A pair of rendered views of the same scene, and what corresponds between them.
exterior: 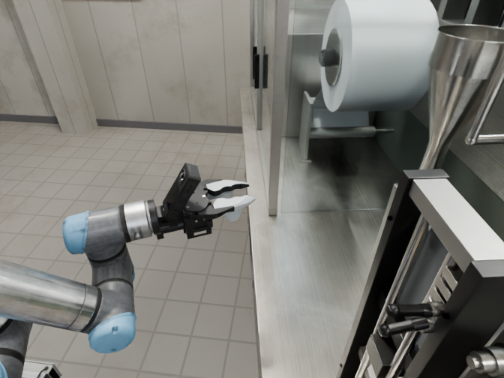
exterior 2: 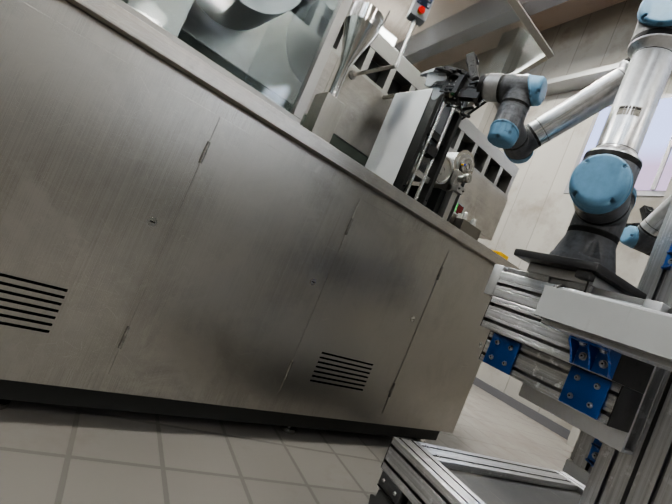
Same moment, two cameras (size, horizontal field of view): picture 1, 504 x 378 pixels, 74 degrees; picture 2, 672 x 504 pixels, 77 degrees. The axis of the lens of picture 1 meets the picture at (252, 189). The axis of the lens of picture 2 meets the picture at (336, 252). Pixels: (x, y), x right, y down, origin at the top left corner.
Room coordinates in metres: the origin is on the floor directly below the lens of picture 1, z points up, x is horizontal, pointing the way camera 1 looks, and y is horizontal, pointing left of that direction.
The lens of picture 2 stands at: (1.32, 1.05, 0.59)
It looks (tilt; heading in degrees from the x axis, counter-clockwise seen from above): 2 degrees up; 236
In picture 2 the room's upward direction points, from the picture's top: 23 degrees clockwise
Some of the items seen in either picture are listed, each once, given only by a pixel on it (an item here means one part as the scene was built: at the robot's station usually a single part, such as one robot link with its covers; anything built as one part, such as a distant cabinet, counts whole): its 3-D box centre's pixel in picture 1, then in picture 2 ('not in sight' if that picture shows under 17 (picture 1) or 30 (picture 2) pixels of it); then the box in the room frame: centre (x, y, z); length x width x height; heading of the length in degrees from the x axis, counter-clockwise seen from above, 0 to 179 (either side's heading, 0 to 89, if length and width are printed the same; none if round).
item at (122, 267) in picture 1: (112, 270); (508, 127); (0.45, 0.29, 1.12); 0.11 x 0.08 x 0.11; 19
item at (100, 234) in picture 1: (98, 230); (521, 90); (0.47, 0.29, 1.21); 0.11 x 0.08 x 0.09; 109
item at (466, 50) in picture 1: (473, 49); (364, 20); (0.64, -0.40, 1.50); 0.14 x 0.14 x 0.06
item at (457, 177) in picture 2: not in sight; (450, 203); (-0.05, -0.30, 1.05); 0.06 x 0.05 x 0.31; 93
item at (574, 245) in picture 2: not in sight; (585, 251); (0.25, 0.50, 0.87); 0.15 x 0.15 x 0.10
